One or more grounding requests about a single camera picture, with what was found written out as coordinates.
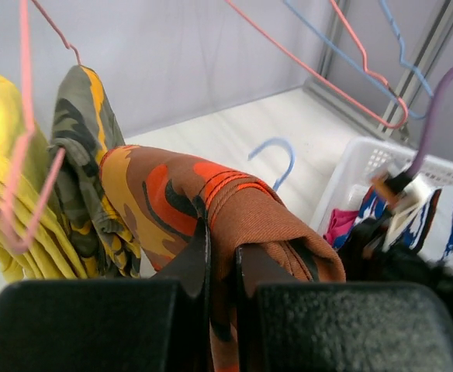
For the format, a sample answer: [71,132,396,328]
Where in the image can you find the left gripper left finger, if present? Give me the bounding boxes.
[0,221,210,371]

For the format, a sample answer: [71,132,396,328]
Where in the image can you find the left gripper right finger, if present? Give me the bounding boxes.
[236,245,453,371]

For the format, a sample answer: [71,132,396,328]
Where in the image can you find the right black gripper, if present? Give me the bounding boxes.
[337,218,453,319]

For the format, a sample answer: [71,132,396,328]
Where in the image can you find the pink trousers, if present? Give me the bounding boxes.
[323,208,358,250]

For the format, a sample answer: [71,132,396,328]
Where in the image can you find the blue white patterned trousers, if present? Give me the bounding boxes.
[348,186,453,271]

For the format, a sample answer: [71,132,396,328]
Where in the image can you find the white plastic basket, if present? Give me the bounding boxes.
[309,137,453,234]

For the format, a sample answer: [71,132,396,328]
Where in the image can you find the orange camouflage trousers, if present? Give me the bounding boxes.
[99,146,346,371]

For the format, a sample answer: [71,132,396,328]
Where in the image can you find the blue hanger with orange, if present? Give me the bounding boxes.
[247,137,296,191]

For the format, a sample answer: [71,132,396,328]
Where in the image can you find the pink wire hanger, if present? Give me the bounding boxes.
[227,1,413,129]

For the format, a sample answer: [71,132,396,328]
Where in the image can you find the blue hanger with blue trousers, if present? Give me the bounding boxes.
[284,1,433,129]

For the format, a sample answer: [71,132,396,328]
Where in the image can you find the yellow trousers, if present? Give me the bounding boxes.
[0,74,88,283]

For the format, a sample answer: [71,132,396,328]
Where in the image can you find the green camouflage trousers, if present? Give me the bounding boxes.
[49,65,141,278]

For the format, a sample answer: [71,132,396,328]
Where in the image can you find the pink hanger with camouflage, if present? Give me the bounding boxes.
[0,1,65,254]

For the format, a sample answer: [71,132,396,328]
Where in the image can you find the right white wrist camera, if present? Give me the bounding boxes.
[369,161,434,251]

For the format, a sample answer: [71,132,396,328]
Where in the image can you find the aluminium frame structure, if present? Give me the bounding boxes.
[303,1,453,146]

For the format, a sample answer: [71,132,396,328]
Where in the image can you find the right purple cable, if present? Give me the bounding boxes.
[406,57,453,175]

